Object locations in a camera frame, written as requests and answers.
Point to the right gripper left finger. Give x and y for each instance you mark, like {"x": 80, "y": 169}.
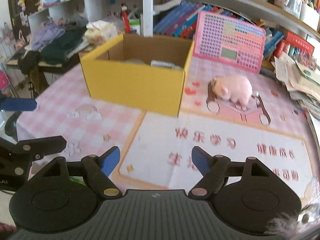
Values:
{"x": 98, "y": 168}

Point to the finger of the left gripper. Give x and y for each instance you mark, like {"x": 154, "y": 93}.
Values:
{"x": 17, "y": 104}
{"x": 23, "y": 153}

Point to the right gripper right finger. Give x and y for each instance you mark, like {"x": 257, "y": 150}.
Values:
{"x": 213, "y": 170}

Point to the pink plush pig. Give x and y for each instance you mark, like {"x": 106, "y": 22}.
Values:
{"x": 236, "y": 89}

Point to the clear tape roll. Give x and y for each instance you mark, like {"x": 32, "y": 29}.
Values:
{"x": 165, "y": 64}

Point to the pink printed table mat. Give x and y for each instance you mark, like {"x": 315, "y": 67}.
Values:
{"x": 156, "y": 149}

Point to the pile of clothes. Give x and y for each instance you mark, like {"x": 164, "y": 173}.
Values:
{"x": 52, "y": 43}

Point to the yellow cardboard box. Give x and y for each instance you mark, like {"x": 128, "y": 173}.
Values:
{"x": 119, "y": 71}

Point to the floral tissue pack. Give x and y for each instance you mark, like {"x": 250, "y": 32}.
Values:
{"x": 99, "y": 32}

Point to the pile of papers and books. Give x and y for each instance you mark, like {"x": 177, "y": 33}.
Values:
{"x": 301, "y": 81}

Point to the pink toy keyboard tablet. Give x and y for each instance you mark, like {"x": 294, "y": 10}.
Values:
{"x": 229, "y": 41}

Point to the red pen in holder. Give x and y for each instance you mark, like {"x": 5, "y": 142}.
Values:
{"x": 125, "y": 18}

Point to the red book box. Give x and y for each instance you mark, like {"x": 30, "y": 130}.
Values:
{"x": 291, "y": 43}

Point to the row of blue books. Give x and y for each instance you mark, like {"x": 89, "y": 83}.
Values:
{"x": 172, "y": 23}

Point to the white shelf post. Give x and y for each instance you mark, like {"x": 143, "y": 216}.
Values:
{"x": 148, "y": 18}

